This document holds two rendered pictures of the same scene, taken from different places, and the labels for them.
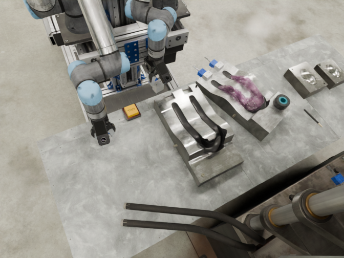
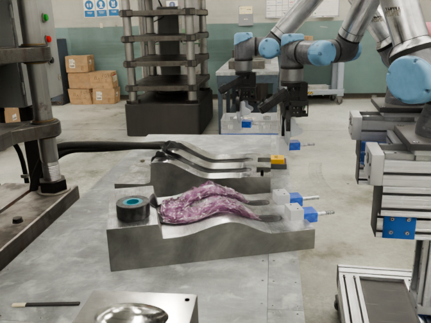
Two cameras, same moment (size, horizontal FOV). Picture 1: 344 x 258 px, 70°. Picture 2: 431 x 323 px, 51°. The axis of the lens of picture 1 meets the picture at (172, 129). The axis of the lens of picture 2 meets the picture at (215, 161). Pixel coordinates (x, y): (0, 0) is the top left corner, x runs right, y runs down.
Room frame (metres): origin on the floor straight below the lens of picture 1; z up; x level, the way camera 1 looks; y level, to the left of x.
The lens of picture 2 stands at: (1.68, -1.12, 1.35)
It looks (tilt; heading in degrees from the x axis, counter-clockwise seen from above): 17 degrees down; 135
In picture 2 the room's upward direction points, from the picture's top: 2 degrees counter-clockwise
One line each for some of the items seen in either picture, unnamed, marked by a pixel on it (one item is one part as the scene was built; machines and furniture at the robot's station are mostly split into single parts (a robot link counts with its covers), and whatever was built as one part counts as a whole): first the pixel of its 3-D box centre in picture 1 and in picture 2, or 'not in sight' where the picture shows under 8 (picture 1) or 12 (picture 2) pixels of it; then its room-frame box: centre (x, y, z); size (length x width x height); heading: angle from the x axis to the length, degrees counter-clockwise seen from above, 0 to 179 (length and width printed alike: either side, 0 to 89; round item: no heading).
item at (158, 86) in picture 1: (152, 80); (295, 145); (0.82, 0.15, 0.93); 0.13 x 0.05 x 0.05; 48
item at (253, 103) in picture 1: (243, 90); (207, 200); (0.89, -0.36, 0.90); 0.26 x 0.18 x 0.08; 54
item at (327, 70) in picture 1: (330, 73); not in sight; (1.21, -0.94, 0.83); 0.17 x 0.13 x 0.06; 37
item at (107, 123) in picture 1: (99, 117); (245, 86); (0.46, 0.30, 1.09); 0.09 x 0.08 x 0.12; 30
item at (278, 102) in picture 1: (281, 102); (133, 207); (0.84, -0.55, 0.93); 0.08 x 0.08 x 0.04
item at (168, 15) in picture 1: (162, 19); (319, 52); (0.91, 0.13, 1.25); 0.11 x 0.11 x 0.08; 78
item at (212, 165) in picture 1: (197, 129); (197, 169); (0.61, -0.13, 0.87); 0.50 x 0.26 x 0.14; 37
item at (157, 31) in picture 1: (156, 35); (292, 51); (0.81, 0.13, 1.25); 0.09 x 0.08 x 0.11; 168
